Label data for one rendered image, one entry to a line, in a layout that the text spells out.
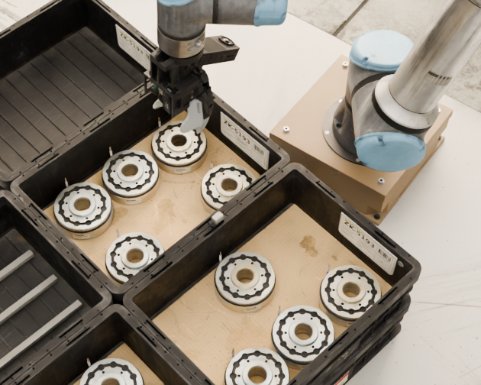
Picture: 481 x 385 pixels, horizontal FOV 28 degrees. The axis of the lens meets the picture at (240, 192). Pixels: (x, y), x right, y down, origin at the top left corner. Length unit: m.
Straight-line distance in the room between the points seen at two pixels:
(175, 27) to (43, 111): 0.53
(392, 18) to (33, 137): 1.66
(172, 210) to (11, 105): 0.40
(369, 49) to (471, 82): 1.40
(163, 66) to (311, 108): 0.50
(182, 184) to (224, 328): 0.30
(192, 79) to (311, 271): 0.39
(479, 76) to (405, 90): 1.56
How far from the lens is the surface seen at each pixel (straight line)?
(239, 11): 1.42
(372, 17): 3.23
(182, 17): 1.43
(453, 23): 1.48
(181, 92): 1.54
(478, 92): 3.07
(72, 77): 1.95
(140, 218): 1.73
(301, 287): 1.65
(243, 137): 1.74
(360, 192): 1.84
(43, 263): 1.70
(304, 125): 1.89
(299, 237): 1.70
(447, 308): 1.82
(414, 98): 1.57
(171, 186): 1.76
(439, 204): 1.93
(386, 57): 1.70
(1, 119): 1.91
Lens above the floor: 2.28
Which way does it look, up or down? 56 degrees down
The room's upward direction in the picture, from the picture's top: 1 degrees clockwise
